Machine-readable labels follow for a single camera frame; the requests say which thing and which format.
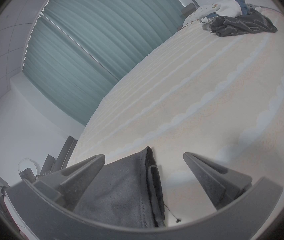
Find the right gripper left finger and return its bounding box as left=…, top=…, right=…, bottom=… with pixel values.
left=33, top=154, right=106, bottom=209

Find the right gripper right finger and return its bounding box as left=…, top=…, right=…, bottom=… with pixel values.
left=183, top=152, right=253, bottom=211

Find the black T-shirt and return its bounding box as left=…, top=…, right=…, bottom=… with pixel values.
left=73, top=146, right=166, bottom=229

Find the bed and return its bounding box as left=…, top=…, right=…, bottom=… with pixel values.
left=66, top=0, right=284, bottom=228

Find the pile of clothes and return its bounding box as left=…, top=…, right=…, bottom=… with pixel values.
left=199, top=0, right=262, bottom=31

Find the blue-green curtain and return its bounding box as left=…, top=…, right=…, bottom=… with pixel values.
left=43, top=0, right=186, bottom=81
left=22, top=16, right=120, bottom=126

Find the black satin garment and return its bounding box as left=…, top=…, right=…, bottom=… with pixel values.
left=210, top=8, right=278, bottom=37

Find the white printed pillow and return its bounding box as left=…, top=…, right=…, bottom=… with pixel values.
left=182, top=3, right=222, bottom=29

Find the grey bedside table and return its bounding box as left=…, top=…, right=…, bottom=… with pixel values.
left=181, top=3, right=197, bottom=17

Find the white round wall fixture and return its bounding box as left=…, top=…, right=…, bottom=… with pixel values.
left=18, top=158, right=39, bottom=175

